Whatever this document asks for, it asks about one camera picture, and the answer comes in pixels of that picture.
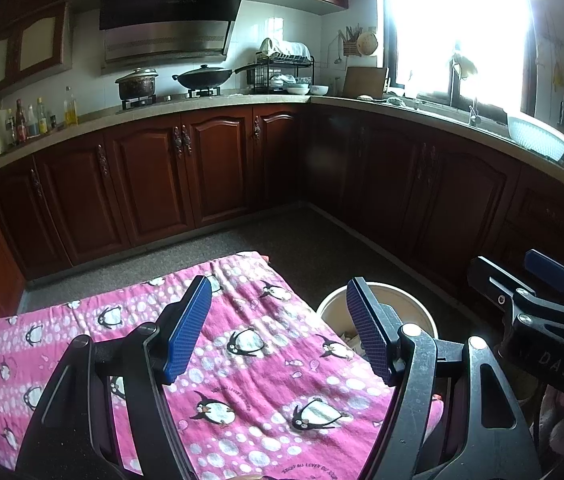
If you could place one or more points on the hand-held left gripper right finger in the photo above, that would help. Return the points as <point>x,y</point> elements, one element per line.
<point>367,330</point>

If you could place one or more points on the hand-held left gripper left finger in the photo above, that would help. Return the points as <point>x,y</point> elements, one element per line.
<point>189,330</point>

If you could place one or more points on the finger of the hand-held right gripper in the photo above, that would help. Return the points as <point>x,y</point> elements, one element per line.
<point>547,270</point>
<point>492,277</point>

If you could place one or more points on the white round bin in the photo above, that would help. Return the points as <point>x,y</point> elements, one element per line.
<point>404,305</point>

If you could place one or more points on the pink penguin print blanket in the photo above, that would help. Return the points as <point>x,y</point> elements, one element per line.
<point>272,375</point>

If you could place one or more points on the white plastic colander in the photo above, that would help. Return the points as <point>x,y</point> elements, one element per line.
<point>537,137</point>

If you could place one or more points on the wooden base cabinets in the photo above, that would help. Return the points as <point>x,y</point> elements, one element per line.
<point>222,170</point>

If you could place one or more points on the gas stove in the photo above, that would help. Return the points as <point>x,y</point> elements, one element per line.
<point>162,100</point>

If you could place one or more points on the wooden cutting board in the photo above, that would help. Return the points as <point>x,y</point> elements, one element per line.
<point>364,82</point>

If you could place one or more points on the white bowl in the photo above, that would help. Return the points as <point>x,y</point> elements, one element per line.
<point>297,90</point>
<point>319,90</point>

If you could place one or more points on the yellow cooking oil bottle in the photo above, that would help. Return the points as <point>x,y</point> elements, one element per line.
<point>70,112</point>

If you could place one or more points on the small dark jar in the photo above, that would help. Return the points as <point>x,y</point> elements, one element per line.
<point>53,123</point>

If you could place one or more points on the dark cooking pot with lid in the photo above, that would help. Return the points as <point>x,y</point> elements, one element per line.
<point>136,86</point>

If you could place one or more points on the black wok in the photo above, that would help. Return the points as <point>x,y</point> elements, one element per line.
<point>204,79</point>

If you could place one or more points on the clear condiment bottle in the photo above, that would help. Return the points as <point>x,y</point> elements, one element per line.
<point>42,120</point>
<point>32,124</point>

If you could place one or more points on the bright window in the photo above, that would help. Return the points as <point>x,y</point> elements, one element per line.
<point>457,20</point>

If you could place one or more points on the brown sauce bottle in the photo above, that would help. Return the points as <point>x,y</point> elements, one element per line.
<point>21,127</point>

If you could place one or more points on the small dark sauce bottle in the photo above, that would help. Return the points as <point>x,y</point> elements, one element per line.
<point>11,132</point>

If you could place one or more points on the hanging utensil holder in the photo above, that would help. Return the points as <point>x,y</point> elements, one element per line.
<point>362,42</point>

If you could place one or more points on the black dish rack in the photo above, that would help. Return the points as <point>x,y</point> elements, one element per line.
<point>282,67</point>

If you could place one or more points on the black steel range hood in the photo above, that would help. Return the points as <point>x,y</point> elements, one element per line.
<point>167,25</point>

